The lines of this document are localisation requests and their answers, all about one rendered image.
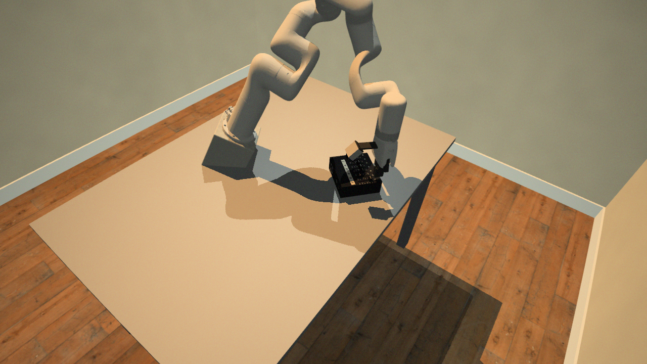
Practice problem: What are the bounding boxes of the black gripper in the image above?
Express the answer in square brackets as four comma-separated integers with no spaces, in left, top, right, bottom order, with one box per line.
[372,135,398,177]

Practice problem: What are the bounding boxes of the black lighting desk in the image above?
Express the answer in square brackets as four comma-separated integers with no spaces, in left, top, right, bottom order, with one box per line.
[329,153,382,198]

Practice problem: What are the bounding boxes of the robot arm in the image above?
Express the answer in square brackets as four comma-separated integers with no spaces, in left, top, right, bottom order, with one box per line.
[222,0,407,143]

